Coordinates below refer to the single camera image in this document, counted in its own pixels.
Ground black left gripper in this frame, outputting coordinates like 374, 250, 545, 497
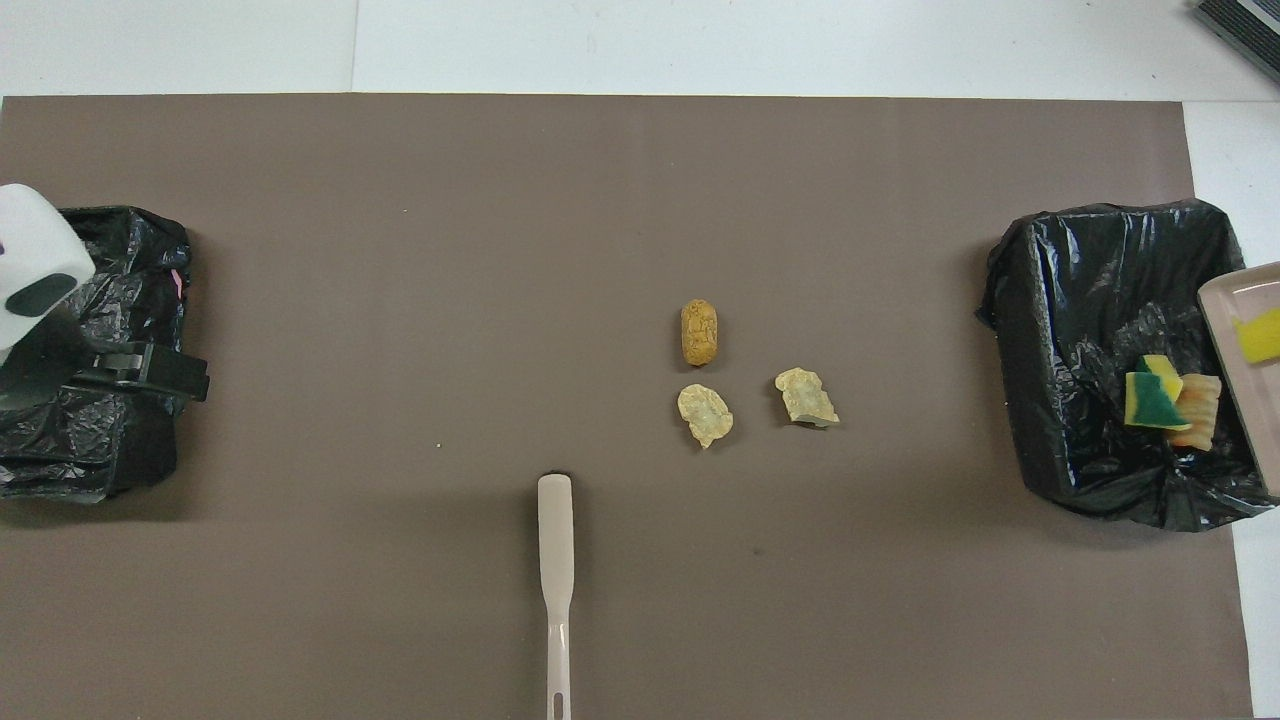
0, 305, 211, 409

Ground beige brush black bristles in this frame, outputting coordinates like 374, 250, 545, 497
537, 473, 576, 720

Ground yellow sponge piece green-backed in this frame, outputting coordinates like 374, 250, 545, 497
1125, 355, 1191, 431

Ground beige orange striped foam chunk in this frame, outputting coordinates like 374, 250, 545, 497
1168, 373, 1223, 449

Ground beige plastic dustpan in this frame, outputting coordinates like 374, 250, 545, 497
1197, 262, 1280, 498

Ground notched yellow sponge piece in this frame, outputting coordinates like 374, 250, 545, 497
1232, 307, 1280, 364

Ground black bag lined bin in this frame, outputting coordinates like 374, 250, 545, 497
0, 207, 191, 504
978, 200, 1280, 531

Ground orange-brown oval foam piece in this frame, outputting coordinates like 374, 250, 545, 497
681, 300, 719, 367

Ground pale yellow foam chunk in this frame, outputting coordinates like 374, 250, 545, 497
677, 384, 734, 449

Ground pale greenish foam chunk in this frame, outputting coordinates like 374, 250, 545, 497
775, 368, 840, 429

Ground brown table mat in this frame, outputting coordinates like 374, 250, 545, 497
0, 95, 1253, 720

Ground dark grey ribbed object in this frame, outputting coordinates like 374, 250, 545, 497
1195, 0, 1280, 83

